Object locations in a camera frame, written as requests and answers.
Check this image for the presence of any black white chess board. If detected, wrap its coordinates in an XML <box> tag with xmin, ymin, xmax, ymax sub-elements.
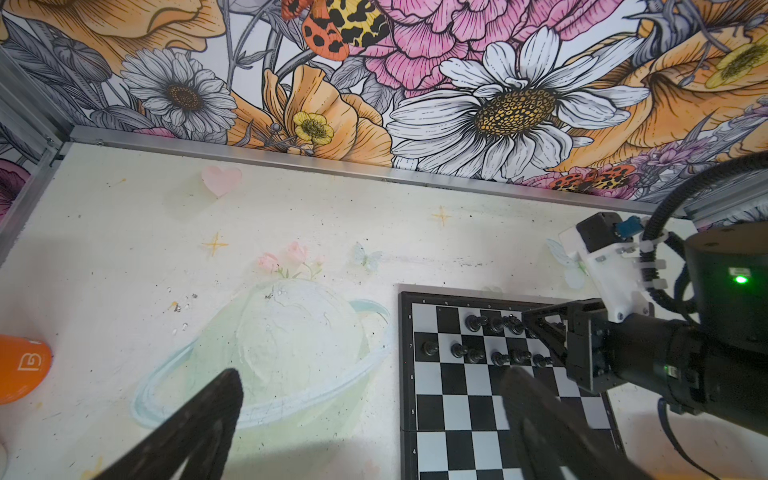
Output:
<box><xmin>399</xmin><ymin>292</ymin><xmax>625</xmax><ymax>479</ymax></box>

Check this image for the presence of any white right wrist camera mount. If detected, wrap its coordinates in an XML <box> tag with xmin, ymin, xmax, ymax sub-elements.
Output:
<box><xmin>559</xmin><ymin>212</ymin><xmax>666</xmax><ymax>323</ymax></box>

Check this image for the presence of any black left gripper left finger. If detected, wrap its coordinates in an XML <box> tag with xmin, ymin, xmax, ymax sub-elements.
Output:
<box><xmin>98</xmin><ymin>368</ymin><xmax>244</xmax><ymax>479</ymax></box>

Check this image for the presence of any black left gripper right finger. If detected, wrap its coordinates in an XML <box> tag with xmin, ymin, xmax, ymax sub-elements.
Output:
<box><xmin>501</xmin><ymin>367</ymin><xmax>650</xmax><ymax>479</ymax></box>

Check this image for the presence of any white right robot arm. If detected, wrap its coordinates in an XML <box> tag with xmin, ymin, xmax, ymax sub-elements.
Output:
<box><xmin>522</xmin><ymin>222</ymin><xmax>767</xmax><ymax>433</ymax></box>

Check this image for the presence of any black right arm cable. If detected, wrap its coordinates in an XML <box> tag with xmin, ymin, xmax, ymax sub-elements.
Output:
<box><xmin>638</xmin><ymin>149</ymin><xmax>768</xmax><ymax>316</ymax></box>

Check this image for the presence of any orange capped bottle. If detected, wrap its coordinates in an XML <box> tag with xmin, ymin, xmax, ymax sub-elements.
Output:
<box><xmin>0</xmin><ymin>335</ymin><xmax>53</xmax><ymax>405</ymax></box>

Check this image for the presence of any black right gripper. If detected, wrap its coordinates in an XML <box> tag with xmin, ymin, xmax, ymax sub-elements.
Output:
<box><xmin>522</xmin><ymin>299</ymin><xmax>618</xmax><ymax>394</ymax></box>

